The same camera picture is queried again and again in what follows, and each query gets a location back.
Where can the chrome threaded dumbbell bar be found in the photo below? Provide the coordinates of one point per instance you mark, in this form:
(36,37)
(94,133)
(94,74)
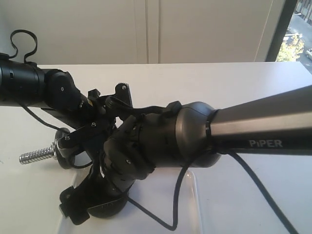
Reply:
(39,155)

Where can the black window frame post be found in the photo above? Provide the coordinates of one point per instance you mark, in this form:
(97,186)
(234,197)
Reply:
(280,30)

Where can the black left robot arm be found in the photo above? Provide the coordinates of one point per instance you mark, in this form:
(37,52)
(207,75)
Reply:
(23,84)

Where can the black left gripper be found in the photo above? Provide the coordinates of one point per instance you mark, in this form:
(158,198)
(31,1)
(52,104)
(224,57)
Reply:
(81,113)

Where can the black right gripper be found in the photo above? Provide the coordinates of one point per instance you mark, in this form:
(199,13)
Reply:
(121,162)

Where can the white rectangular tray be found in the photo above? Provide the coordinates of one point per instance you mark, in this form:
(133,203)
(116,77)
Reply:
(155,193)

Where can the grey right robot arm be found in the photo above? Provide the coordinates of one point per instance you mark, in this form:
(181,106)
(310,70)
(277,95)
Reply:
(196,135)

